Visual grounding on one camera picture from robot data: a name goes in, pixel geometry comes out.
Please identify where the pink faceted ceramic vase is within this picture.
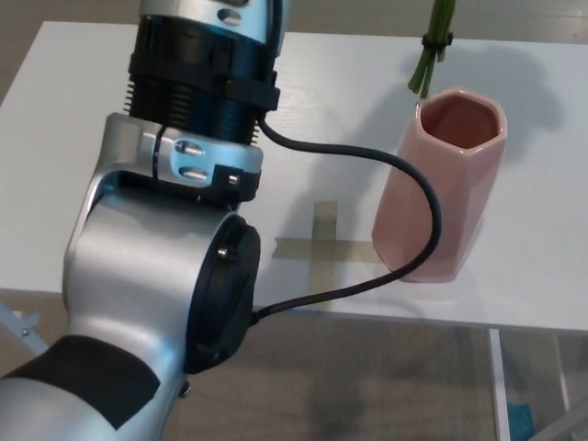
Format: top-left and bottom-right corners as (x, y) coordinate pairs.
(370, 89), (509, 284)

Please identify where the teal floor tape piece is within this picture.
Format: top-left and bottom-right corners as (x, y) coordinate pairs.
(507, 401), (534, 441)

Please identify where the light blue metal frame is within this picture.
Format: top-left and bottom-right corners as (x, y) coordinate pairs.
(0, 300), (47, 364)

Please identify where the beige masking tape strip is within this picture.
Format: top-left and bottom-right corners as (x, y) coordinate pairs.
(274, 236), (382, 266)
(306, 200), (340, 313)

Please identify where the pink artificial rose bouquet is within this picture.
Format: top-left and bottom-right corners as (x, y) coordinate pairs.
(407, 0), (459, 100)

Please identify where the white table leg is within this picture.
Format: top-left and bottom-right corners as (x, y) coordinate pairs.
(553, 334), (573, 410)
(489, 328), (511, 441)

